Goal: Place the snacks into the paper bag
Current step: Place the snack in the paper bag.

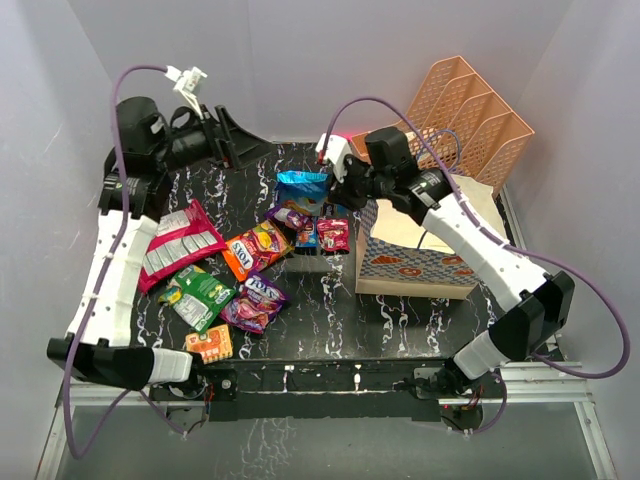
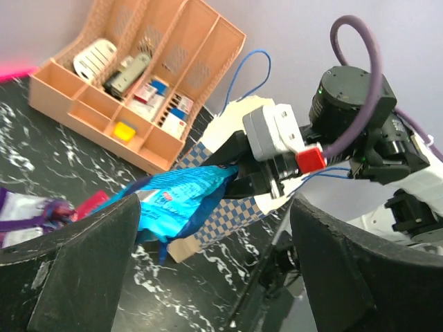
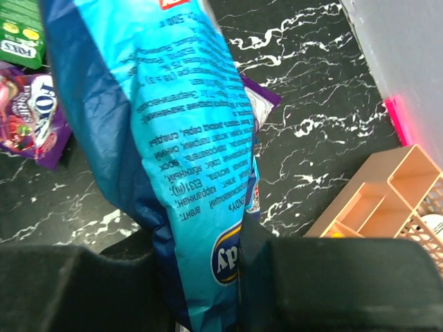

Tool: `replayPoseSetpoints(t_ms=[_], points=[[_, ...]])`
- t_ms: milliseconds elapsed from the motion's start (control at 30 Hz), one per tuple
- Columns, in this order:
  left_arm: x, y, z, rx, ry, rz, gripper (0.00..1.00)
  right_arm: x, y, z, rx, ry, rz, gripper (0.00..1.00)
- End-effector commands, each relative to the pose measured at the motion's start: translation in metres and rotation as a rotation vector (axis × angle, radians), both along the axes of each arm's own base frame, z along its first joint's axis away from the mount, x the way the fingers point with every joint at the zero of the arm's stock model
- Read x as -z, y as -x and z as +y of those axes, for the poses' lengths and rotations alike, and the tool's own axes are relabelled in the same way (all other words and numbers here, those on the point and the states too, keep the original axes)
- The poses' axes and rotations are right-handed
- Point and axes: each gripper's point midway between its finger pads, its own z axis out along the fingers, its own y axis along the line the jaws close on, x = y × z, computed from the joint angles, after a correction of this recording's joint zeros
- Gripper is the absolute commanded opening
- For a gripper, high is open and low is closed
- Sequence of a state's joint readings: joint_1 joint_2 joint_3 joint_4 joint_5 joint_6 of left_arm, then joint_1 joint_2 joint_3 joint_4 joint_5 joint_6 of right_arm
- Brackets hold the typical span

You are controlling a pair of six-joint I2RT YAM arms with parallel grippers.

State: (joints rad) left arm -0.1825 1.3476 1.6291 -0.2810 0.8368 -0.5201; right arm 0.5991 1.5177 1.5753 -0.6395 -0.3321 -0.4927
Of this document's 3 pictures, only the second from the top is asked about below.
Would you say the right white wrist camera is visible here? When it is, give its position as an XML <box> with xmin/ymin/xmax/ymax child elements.
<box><xmin>242</xmin><ymin>104</ymin><xmax>327</xmax><ymax>174</ymax></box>

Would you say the small red candy packet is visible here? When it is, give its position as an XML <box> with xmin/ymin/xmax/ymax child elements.
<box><xmin>75</xmin><ymin>190</ymin><xmax>109</xmax><ymax>221</ymax></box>

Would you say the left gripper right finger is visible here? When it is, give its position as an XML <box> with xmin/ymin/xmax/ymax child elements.
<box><xmin>290</xmin><ymin>196</ymin><xmax>442</xmax><ymax>331</ymax></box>

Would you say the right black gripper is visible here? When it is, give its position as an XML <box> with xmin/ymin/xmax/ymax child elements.
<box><xmin>204</xmin><ymin>131</ymin><xmax>303</xmax><ymax>199</ymax></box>

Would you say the pink marker pen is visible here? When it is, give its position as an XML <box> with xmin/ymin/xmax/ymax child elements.
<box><xmin>0</xmin><ymin>66</ymin><xmax>38</xmax><ymax>83</ymax></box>

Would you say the blue checkered paper bag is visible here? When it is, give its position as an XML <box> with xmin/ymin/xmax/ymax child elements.
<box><xmin>166</xmin><ymin>50</ymin><xmax>295</xmax><ymax>264</ymax></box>

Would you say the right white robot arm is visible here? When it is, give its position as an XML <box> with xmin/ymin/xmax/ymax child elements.
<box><xmin>206</xmin><ymin>66</ymin><xmax>442</xmax><ymax>246</ymax></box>

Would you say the peach plastic desk organizer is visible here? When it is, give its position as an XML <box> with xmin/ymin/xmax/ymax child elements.
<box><xmin>28</xmin><ymin>0</ymin><xmax>246</xmax><ymax>174</ymax></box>

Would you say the crumpled purple candy bag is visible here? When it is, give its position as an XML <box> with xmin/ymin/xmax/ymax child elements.
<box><xmin>1</xmin><ymin>187</ymin><xmax>77</xmax><ymax>248</ymax></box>

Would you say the blue snack bag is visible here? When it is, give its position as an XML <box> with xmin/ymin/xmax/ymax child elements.
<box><xmin>93</xmin><ymin>165</ymin><xmax>239</xmax><ymax>264</ymax></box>

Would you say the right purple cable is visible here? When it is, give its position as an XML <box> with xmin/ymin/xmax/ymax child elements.
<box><xmin>320</xmin><ymin>15</ymin><xmax>443</xmax><ymax>162</ymax></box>

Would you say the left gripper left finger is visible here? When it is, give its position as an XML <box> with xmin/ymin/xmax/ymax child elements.
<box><xmin>1</xmin><ymin>194</ymin><xmax>141</xmax><ymax>331</ymax></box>

